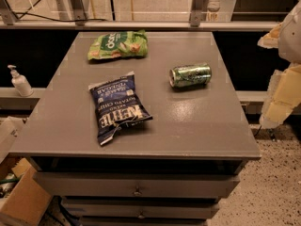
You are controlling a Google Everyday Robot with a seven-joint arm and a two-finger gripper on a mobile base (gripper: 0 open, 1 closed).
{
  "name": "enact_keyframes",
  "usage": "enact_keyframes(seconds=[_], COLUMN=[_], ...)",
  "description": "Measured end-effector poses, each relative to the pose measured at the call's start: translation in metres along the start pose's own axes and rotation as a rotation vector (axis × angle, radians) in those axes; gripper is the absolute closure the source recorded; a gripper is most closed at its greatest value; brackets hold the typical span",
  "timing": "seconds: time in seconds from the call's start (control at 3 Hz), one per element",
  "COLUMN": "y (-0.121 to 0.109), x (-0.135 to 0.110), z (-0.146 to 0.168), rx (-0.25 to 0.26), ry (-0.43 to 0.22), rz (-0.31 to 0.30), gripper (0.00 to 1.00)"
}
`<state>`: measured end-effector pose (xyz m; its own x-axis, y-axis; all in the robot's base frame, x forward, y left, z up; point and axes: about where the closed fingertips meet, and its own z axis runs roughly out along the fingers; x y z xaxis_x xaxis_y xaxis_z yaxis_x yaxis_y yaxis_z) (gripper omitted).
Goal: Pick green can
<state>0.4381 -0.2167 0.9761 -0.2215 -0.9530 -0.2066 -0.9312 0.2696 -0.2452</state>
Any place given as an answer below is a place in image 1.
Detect green snack bag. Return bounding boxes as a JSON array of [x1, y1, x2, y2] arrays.
[[87, 30, 148, 60]]

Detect black cable on ledge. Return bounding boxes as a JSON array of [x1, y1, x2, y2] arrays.
[[12, 11, 109, 24]]

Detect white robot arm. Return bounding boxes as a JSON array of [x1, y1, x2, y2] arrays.
[[258, 1, 301, 129]]

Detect blue Kettle chips bag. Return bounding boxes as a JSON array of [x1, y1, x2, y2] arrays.
[[88, 72, 152, 146]]

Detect white pump bottle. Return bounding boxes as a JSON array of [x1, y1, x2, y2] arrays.
[[8, 65, 33, 97]]

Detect cardboard box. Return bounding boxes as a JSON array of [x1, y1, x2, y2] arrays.
[[0, 158, 52, 226]]

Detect green soda can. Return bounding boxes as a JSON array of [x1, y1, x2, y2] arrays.
[[169, 63, 212, 88]]

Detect grey drawer cabinet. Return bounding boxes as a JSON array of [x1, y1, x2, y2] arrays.
[[11, 32, 261, 226]]

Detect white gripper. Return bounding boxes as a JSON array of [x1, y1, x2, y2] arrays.
[[257, 23, 301, 129]]

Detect top drawer knob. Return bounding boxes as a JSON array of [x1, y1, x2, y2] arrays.
[[133, 186, 142, 197]]

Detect drawer knob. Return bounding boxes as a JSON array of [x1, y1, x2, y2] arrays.
[[133, 186, 142, 197], [137, 211, 146, 219]]

